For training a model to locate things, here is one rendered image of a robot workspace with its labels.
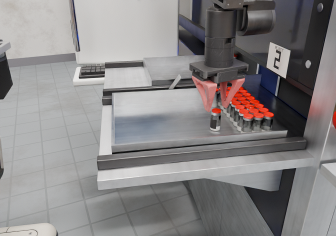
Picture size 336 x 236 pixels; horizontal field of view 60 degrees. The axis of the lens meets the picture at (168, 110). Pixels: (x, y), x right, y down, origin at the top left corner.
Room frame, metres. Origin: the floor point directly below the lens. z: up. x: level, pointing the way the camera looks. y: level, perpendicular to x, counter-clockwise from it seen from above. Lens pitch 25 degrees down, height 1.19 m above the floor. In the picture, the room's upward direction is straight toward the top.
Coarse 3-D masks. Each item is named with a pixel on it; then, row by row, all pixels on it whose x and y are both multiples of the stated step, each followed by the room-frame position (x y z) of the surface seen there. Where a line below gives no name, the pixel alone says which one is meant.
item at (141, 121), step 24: (120, 96) 0.70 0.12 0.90; (144, 96) 0.71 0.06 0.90; (168, 96) 0.72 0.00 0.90; (192, 96) 0.73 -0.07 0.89; (120, 120) 0.61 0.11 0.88; (144, 120) 0.61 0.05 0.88; (168, 120) 0.61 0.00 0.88; (192, 120) 0.61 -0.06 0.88; (120, 144) 0.45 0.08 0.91; (144, 144) 0.45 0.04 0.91; (168, 144) 0.46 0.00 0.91; (192, 144) 0.47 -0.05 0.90
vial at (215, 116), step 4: (212, 112) 0.56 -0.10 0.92; (220, 112) 0.56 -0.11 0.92; (212, 116) 0.56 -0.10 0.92; (216, 116) 0.56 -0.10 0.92; (220, 116) 0.56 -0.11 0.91; (216, 120) 0.56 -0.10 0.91; (220, 120) 0.56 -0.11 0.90; (216, 124) 0.56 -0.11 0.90; (212, 128) 0.56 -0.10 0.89; (216, 128) 0.56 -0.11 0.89
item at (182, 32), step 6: (180, 30) 1.95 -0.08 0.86; (186, 30) 1.95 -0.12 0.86; (180, 36) 1.75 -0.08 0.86; (186, 36) 1.75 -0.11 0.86; (192, 36) 1.75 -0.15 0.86; (186, 42) 1.58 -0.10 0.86; (192, 42) 1.58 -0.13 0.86; (198, 42) 1.58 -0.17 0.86; (192, 48) 1.44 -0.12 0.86; (198, 48) 1.44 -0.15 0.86; (204, 48) 1.44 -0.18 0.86; (198, 54) 1.32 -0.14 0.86; (300, 114) 0.69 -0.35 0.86
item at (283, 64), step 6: (270, 42) 0.67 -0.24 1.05; (270, 48) 0.67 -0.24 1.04; (276, 48) 0.65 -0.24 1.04; (282, 48) 0.62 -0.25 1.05; (270, 54) 0.67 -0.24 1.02; (276, 54) 0.64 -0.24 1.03; (282, 54) 0.62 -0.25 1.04; (288, 54) 0.60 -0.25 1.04; (270, 60) 0.66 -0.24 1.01; (282, 60) 0.61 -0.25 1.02; (288, 60) 0.59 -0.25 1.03; (270, 66) 0.66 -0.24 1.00; (282, 66) 0.61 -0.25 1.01; (276, 72) 0.63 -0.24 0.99; (282, 72) 0.61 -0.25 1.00
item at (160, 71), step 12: (144, 60) 1.01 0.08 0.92; (156, 60) 1.06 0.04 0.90; (168, 60) 1.07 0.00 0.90; (180, 60) 1.07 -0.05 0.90; (192, 60) 1.08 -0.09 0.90; (156, 72) 0.98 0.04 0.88; (168, 72) 0.98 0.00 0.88; (180, 72) 0.98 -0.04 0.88; (156, 84) 0.80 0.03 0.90; (168, 84) 0.81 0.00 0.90; (252, 84) 0.85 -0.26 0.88
